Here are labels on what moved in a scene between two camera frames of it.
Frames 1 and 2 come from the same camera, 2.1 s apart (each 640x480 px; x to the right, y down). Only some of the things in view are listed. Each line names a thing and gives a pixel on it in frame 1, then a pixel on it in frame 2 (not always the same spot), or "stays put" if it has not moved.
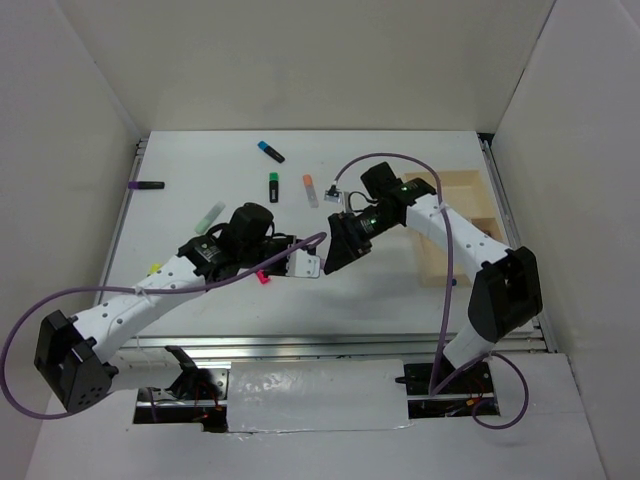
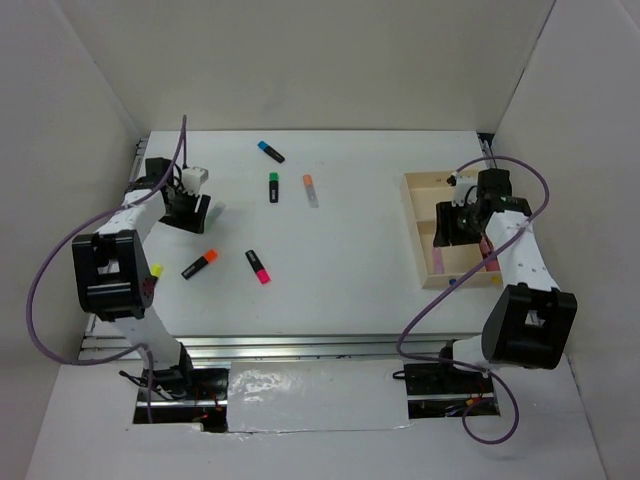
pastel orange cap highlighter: x=312 y=195 stays put
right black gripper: x=346 y=241 → x=445 y=216
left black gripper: x=284 y=242 → x=193 y=222
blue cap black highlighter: x=262 y=145 stays put
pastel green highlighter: x=204 y=223 stays put
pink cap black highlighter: x=260 y=275 stays put
